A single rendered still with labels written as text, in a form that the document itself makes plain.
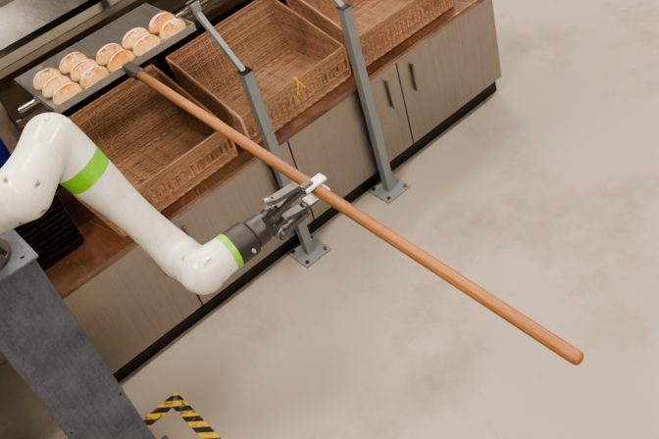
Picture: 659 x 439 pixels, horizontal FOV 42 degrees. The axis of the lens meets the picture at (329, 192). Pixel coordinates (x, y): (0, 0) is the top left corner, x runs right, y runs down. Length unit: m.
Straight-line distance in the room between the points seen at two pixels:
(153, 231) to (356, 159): 1.78
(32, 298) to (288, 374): 1.24
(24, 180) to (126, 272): 1.47
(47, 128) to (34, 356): 0.77
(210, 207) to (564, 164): 1.55
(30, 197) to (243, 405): 1.67
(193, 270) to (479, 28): 2.34
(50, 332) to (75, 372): 0.17
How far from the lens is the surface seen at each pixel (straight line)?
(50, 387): 2.56
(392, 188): 3.85
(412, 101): 3.81
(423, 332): 3.29
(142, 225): 2.04
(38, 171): 1.84
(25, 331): 2.42
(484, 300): 1.77
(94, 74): 2.88
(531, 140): 3.99
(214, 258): 1.98
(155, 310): 3.40
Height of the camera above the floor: 2.56
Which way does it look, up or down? 40 degrees down
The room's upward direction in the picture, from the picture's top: 18 degrees counter-clockwise
